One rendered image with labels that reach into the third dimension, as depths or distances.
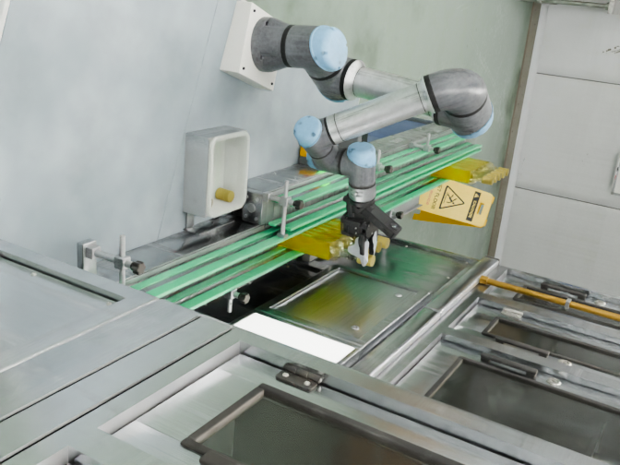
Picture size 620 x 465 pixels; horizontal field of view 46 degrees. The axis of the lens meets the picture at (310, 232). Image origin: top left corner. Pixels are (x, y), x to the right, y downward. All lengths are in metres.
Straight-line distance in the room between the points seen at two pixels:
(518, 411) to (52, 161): 1.21
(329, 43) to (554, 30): 5.99
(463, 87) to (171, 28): 0.73
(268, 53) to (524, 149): 6.14
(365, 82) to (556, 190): 6.07
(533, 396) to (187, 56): 1.22
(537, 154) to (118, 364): 7.16
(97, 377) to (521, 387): 1.21
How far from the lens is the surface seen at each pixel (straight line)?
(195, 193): 2.01
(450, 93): 1.83
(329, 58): 2.00
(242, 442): 0.94
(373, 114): 1.85
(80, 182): 1.75
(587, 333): 2.34
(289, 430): 0.97
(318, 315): 2.04
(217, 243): 2.00
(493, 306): 2.38
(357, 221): 2.03
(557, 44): 7.87
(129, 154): 1.85
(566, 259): 8.17
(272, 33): 2.06
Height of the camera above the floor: 1.99
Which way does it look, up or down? 27 degrees down
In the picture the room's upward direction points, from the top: 106 degrees clockwise
